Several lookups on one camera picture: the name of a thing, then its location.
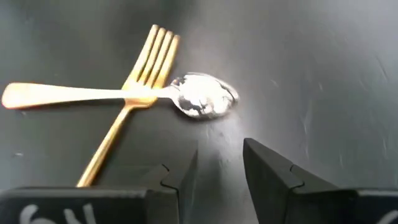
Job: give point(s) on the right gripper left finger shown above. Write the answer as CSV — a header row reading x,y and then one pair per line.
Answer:
x,y
93,208

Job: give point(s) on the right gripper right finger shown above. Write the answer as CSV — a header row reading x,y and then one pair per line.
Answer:
x,y
280,199

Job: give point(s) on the gold fork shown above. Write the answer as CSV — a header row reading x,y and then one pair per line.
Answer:
x,y
109,137

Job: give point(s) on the silver spoon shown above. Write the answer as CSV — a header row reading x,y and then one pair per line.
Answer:
x,y
205,96

